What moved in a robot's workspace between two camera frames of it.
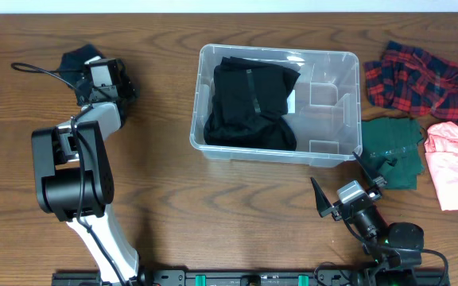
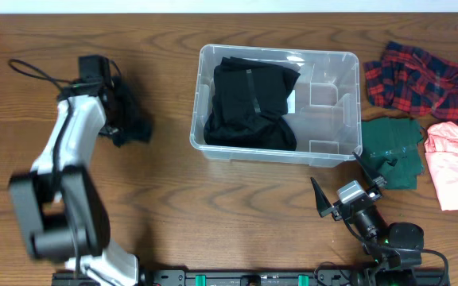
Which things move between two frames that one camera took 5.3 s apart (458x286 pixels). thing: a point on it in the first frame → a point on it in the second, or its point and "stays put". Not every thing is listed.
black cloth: (72, 63) → (129, 111)
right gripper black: (325, 207) stays put
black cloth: (245, 90) stays put
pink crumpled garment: (455, 157) stays put
